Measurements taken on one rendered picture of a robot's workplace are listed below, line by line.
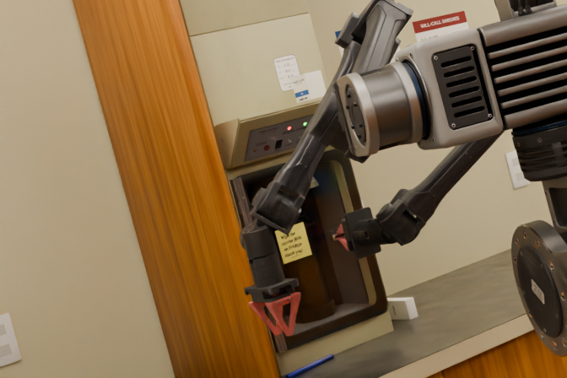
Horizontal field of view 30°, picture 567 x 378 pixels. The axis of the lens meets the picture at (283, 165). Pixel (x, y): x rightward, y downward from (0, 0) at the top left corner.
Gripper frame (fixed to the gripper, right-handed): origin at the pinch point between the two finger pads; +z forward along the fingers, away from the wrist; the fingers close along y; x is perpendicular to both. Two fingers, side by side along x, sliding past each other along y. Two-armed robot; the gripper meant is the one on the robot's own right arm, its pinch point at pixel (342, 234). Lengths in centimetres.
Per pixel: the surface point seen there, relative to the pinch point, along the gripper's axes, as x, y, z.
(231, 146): 21.5, 25.4, -0.6
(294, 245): 10.2, 0.5, 3.9
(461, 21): -92, 46, 50
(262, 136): 14.5, 25.8, -2.5
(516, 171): -98, -3, 50
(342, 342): 3.8, -23.9, 5.5
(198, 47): 20, 48, 5
